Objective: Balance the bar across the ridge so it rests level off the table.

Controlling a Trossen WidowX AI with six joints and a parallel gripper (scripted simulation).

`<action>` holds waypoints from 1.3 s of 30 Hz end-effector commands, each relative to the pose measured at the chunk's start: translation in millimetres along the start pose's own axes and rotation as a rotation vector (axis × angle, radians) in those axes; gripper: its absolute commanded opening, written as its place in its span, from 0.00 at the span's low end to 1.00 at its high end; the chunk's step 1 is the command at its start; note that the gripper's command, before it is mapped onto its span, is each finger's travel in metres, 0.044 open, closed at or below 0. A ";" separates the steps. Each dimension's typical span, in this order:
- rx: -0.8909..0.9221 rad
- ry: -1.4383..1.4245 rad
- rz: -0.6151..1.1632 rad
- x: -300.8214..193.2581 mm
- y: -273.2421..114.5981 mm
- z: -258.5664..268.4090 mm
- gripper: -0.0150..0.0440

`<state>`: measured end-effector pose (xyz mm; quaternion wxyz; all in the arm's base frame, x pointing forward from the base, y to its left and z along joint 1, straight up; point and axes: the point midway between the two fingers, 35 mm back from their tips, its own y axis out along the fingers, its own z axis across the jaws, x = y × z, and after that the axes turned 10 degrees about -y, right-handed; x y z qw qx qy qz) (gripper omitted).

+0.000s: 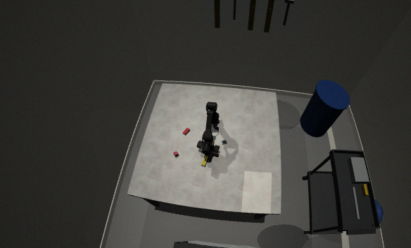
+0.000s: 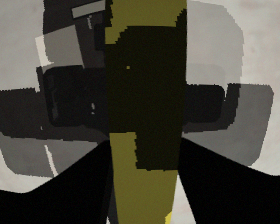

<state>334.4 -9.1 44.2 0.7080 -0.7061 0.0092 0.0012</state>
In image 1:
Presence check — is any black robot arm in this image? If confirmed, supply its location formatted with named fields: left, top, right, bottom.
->
left=202, top=102, right=219, bottom=155

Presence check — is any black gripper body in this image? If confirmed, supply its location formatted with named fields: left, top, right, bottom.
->
left=197, top=141, right=220, bottom=153

